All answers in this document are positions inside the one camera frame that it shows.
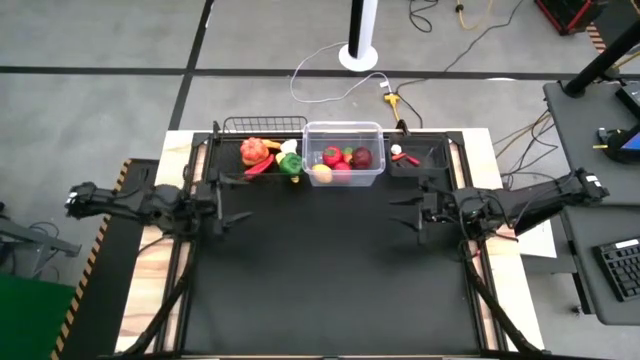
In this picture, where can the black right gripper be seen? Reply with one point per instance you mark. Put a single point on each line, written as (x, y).
(440, 210)

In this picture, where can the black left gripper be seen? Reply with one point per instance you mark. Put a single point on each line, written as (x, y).
(205, 202)

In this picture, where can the large red chili pepper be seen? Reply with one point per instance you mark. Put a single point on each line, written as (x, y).
(260, 167)

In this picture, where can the orange pumpkin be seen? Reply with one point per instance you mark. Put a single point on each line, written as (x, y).
(254, 149)

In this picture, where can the small white garlic bulb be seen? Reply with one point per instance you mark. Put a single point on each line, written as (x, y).
(396, 149)

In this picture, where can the green bell pepper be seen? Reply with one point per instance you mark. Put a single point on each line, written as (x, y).
(291, 165)

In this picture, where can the orange carrot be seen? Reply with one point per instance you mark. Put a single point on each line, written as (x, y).
(274, 145)

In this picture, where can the dark red apple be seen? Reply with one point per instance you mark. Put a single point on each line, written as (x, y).
(362, 158)

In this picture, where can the large white garlic bulb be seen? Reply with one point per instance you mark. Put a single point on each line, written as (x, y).
(288, 147)

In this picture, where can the red and cream fruit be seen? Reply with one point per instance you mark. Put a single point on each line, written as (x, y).
(342, 168)

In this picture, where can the yellow lemon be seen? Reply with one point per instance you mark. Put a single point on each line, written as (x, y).
(322, 174)

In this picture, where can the red tomato with green stem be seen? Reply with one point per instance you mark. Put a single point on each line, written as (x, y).
(333, 156)

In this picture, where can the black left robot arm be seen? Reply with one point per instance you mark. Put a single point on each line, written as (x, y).
(130, 205)

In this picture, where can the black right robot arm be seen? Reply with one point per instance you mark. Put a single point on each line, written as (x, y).
(540, 197)

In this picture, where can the dark grey plastic bin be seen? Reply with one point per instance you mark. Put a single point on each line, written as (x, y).
(432, 165)

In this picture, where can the clear plastic bin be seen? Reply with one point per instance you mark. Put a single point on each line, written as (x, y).
(345, 131)

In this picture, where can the yellow power plug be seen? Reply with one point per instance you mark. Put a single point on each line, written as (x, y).
(391, 98)

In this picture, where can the black desk beam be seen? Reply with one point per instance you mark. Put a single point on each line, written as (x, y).
(527, 226)

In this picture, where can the white paper sheet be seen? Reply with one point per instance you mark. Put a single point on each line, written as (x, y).
(542, 245)

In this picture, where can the black hazard-striped floor mat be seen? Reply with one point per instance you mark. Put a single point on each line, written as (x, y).
(100, 300)

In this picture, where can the grey desk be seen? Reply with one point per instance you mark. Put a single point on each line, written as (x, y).
(585, 280)
(575, 150)

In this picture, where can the black and white pole stand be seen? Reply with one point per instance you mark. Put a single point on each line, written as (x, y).
(360, 25)

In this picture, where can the grey metal stand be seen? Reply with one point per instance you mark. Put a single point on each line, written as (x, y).
(30, 240)

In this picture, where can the black keyboard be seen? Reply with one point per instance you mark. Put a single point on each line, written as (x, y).
(620, 270)

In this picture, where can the black stand with blue screen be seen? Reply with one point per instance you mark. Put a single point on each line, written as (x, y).
(620, 147)

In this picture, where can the green floor mat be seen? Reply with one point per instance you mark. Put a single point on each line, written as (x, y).
(30, 320)

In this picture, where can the black diagonal pole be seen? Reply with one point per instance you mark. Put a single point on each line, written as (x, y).
(600, 62)

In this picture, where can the black tablet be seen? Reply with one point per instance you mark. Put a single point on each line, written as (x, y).
(631, 100)

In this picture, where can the red and black crate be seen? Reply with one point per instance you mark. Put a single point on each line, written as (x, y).
(570, 12)

